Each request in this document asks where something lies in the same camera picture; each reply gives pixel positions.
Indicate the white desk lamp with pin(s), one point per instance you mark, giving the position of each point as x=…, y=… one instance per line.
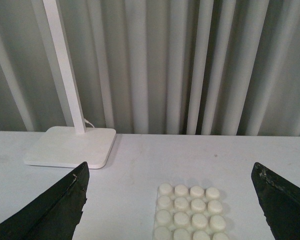
x=65, y=146

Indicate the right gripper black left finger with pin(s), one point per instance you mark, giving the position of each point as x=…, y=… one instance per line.
x=54, y=214

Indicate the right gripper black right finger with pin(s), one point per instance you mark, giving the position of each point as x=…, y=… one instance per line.
x=279, y=200

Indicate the grey pleated curtain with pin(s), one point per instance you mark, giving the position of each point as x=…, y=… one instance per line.
x=208, y=67

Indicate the white studded base plate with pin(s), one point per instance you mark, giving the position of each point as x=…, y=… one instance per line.
x=188, y=213

